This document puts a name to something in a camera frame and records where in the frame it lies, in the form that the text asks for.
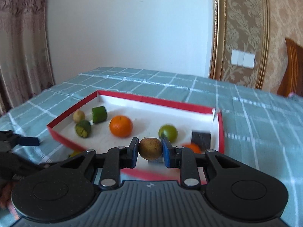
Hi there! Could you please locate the wooden bed headboard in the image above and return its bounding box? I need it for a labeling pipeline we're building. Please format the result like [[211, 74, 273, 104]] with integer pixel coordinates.
[[277, 38, 303, 97]]

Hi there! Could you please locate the green cucumber piece round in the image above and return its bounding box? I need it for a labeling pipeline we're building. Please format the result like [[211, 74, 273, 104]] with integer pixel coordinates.
[[92, 106, 107, 124]]

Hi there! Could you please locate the golden decorative wall frame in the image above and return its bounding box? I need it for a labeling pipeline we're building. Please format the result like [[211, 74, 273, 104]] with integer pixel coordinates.
[[209, 0, 270, 89]]

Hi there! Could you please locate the teal checked bedsheet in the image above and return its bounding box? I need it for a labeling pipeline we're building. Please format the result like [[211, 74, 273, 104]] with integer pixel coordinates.
[[1, 67, 302, 226]]

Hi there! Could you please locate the large brown longan fruit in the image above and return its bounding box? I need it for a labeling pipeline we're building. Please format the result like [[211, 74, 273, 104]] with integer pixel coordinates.
[[72, 110, 86, 124]]

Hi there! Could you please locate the beige patterned curtain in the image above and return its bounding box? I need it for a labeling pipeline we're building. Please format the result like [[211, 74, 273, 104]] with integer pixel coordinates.
[[1, 0, 54, 115]]

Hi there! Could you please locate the green cucumber piece tapered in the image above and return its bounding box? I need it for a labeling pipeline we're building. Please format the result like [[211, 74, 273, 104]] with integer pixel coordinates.
[[75, 119, 91, 138]]

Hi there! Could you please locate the small brown longan fruit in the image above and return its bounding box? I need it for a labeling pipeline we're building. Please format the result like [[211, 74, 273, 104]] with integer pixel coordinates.
[[138, 137, 162, 160]]

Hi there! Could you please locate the red shallow cardboard box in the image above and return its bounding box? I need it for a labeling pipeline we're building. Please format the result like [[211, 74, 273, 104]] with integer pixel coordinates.
[[47, 90, 225, 183]]

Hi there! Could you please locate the person's hand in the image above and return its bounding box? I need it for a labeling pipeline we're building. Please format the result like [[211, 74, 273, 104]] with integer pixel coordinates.
[[0, 182, 15, 209]]

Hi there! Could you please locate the small orange tangerine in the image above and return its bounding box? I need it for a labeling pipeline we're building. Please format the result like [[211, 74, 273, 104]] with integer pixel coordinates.
[[182, 143, 202, 154]]

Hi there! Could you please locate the white wall switch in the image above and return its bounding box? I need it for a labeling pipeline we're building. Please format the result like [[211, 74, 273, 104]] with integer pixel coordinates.
[[231, 49, 255, 69]]

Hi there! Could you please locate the dark sugarcane piece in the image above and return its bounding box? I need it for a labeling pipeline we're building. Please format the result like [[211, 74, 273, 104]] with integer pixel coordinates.
[[191, 131, 211, 151]]

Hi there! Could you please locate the small green persimmon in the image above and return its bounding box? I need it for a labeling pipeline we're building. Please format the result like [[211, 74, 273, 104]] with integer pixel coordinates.
[[158, 124, 178, 143]]

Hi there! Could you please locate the large orange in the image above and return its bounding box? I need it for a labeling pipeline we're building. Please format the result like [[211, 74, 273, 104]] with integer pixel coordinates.
[[109, 115, 133, 138]]

